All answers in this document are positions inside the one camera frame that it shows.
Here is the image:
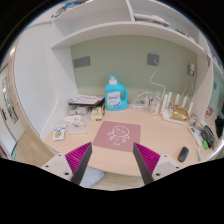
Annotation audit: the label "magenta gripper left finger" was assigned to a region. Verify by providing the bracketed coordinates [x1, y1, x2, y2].
[65, 142, 92, 185]

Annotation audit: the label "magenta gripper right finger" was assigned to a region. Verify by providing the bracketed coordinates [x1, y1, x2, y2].
[133, 143, 160, 185]

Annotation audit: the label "pink mouse pad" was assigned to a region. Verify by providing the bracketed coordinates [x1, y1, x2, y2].
[93, 121, 141, 152]

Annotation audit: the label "white card with yellow figure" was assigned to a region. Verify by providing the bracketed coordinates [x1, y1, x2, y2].
[52, 123, 66, 141]

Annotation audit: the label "clear plastic bag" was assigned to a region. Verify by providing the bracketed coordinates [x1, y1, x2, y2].
[63, 115, 90, 135]

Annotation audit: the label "small clear bottle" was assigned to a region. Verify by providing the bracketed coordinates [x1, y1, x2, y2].
[150, 94, 160, 115]

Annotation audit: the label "small yellow box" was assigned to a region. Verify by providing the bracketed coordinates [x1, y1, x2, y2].
[92, 107, 103, 121]

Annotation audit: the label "white power strip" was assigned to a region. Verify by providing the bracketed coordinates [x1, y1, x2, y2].
[130, 103, 148, 110]

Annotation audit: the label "stack of books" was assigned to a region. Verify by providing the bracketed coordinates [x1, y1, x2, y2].
[69, 94, 104, 107]

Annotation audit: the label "black pouch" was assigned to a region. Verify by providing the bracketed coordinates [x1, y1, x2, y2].
[201, 126, 215, 148]

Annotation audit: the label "blue detergent bottle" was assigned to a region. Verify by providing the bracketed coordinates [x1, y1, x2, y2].
[105, 75, 128, 111]

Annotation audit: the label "white shelf unit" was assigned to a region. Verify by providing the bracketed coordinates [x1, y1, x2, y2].
[50, 0, 211, 59]

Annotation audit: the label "grey wall panel left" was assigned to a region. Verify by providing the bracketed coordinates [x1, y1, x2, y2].
[73, 56, 91, 68]

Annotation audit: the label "white power cable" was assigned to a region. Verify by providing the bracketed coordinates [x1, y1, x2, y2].
[149, 59, 167, 100]

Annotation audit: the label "grey wall socket right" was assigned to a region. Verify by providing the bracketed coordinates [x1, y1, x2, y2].
[147, 54, 159, 66]

